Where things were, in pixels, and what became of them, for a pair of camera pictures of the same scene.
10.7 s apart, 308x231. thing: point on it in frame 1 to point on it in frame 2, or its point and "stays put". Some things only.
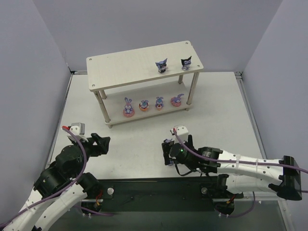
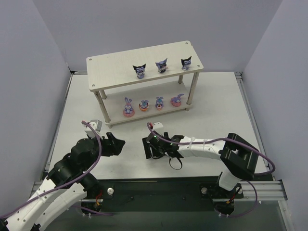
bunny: [144, 105] stays put
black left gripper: [96, 145] to [109, 146]
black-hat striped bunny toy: [186, 63] stays put
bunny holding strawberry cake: [159, 103] stays put
